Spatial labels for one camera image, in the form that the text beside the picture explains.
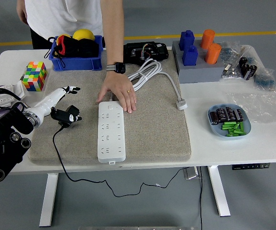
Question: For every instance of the multicolour puzzle cube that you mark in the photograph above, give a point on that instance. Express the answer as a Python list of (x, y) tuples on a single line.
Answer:
[(35, 76)]

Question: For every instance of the person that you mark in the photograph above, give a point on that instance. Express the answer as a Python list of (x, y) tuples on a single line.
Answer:
[(61, 16)]

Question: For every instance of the large empty clear bag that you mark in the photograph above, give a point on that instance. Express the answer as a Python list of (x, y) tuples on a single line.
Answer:
[(259, 105)]

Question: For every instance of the blue plastic block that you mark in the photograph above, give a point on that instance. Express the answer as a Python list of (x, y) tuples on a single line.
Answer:
[(190, 56), (186, 39)]

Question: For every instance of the black pouch with red trim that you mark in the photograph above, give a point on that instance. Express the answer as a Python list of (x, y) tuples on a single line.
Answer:
[(67, 46)]

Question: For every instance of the grey-brown mat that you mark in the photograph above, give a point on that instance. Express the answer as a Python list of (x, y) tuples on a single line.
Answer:
[(152, 124)]

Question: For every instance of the white table leg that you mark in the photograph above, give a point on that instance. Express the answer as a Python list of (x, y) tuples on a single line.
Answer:
[(48, 201), (220, 191)]

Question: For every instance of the plastic bag of black capacitors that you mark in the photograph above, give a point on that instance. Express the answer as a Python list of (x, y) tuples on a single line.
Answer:
[(247, 68)]

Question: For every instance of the black capacitor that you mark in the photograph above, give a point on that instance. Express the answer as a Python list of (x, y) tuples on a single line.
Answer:
[(221, 113), (213, 117), (229, 112), (238, 115)]

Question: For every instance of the green cylinder part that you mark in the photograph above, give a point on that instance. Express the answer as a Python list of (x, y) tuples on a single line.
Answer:
[(227, 127), (238, 131), (228, 123), (242, 126)]

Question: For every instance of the plastic bag of silver parts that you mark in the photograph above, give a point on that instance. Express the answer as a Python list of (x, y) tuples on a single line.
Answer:
[(229, 72)]

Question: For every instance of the black electronic device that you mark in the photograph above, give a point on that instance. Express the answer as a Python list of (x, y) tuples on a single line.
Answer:
[(157, 54)]

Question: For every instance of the person's right hand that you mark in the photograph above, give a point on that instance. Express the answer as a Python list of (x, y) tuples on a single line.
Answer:
[(21, 12)]

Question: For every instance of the person's left hand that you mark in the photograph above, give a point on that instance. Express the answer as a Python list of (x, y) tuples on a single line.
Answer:
[(118, 88)]

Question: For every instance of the grey block holder base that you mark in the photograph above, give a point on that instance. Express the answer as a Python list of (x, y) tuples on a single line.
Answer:
[(200, 73)]

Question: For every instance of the yellow foam ball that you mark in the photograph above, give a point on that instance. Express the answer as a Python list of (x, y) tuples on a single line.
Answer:
[(83, 34)]

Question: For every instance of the person's left forearm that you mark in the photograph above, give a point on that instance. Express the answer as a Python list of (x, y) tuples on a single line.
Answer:
[(112, 31)]

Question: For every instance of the orange cylinder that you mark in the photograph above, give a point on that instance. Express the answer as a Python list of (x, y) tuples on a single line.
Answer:
[(207, 39), (212, 54)]

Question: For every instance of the plastic bag of blue parts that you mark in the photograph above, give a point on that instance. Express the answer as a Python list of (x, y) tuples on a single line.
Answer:
[(264, 80), (229, 49)]

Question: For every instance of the black cloth bundle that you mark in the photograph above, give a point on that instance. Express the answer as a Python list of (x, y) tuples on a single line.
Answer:
[(88, 49)]

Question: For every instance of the metal box under table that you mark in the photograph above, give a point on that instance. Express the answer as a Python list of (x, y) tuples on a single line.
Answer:
[(190, 173)]

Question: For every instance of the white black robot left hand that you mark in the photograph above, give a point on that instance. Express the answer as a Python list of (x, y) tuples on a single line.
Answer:
[(47, 103)]

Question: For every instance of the blue plastic bin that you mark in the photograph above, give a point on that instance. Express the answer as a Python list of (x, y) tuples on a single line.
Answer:
[(75, 64)]

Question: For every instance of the black wrist watch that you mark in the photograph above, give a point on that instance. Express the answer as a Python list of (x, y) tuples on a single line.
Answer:
[(117, 67)]

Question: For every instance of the black table control panel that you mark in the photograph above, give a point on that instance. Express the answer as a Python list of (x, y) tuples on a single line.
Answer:
[(250, 166)]

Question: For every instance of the white power strip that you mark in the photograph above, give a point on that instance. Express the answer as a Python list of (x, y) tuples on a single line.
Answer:
[(111, 139)]

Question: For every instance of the light blue plate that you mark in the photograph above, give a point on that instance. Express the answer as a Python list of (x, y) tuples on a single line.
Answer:
[(215, 130)]

